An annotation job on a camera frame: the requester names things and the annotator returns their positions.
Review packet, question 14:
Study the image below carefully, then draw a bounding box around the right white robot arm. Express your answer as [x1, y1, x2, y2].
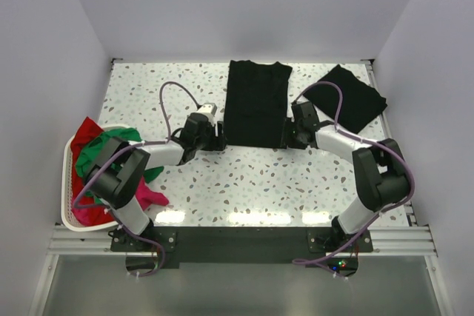
[283, 101, 413, 252]

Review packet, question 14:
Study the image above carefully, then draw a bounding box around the pink t shirt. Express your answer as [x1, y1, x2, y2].
[72, 174, 169, 226]

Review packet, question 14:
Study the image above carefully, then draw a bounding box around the white laundry basket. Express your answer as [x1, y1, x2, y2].
[61, 135, 117, 232]

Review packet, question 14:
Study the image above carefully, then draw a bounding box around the black t shirt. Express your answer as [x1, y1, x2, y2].
[224, 60, 293, 149]
[303, 64, 387, 134]

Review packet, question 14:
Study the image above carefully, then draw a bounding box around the green t shirt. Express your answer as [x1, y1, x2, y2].
[76, 127, 164, 206]

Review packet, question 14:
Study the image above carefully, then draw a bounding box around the folded black t shirt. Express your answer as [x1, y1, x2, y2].
[303, 64, 387, 134]

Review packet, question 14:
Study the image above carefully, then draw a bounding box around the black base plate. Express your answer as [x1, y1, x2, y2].
[110, 225, 373, 271]

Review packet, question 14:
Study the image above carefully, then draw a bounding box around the aluminium frame rail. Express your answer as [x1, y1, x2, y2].
[47, 226, 438, 257]

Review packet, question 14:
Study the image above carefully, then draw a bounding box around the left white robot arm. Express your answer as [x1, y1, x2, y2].
[83, 112, 227, 251]

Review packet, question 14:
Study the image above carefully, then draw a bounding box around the red t shirt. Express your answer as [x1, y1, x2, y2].
[70, 116, 119, 226]

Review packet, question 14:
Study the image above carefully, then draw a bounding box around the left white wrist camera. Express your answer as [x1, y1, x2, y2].
[196, 103, 217, 122]

